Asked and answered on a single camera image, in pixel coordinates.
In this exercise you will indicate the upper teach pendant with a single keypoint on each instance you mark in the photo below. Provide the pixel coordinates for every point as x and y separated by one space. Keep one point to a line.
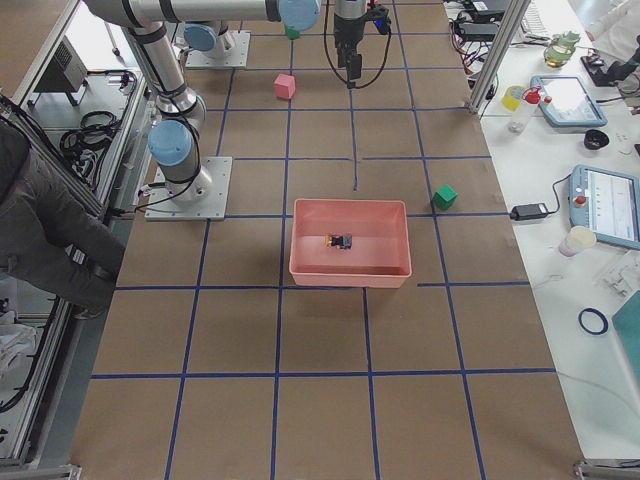
571 104

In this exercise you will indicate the person in dark jacket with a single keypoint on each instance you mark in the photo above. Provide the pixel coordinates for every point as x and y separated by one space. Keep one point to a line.
47 238

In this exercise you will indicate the yellow tape roll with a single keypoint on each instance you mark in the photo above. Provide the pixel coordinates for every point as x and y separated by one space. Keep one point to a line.
512 97

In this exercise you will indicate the lower teach pendant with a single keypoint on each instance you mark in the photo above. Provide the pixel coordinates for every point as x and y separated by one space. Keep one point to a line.
607 203

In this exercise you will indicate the teach pendant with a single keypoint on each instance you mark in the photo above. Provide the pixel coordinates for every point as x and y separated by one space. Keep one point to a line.
607 203
571 104

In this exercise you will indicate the yellow black push button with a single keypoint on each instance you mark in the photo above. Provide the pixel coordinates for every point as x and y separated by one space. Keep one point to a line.
341 242

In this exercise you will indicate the far green foam cube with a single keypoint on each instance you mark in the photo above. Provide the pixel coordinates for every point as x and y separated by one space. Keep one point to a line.
291 33

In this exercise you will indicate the white plastic cup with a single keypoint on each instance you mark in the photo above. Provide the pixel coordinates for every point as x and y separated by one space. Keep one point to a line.
577 240

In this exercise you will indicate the green foam cube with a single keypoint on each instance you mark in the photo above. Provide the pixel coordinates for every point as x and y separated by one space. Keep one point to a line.
291 33
444 197

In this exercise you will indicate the teal board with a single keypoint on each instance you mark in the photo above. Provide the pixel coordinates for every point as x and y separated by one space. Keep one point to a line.
626 322

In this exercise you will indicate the aluminium frame post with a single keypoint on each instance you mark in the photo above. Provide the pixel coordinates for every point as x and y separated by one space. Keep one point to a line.
508 27

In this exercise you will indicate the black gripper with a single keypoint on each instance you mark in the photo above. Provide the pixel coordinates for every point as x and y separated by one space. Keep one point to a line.
346 28

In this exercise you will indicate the clear squeeze bottle red cap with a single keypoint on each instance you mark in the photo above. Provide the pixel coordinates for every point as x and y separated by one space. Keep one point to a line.
529 102

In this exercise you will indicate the pink plastic bin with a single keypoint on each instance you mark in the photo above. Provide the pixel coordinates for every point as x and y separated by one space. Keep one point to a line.
380 255

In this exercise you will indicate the pink foam cube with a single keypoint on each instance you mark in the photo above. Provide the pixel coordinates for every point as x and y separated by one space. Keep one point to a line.
284 86

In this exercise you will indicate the black power adapter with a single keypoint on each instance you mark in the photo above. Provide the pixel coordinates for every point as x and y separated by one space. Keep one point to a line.
525 212

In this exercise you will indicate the black round cap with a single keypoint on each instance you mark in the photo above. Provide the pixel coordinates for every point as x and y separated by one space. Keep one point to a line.
595 139

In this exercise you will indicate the green glass teapot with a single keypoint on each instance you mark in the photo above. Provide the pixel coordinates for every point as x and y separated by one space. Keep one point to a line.
561 48

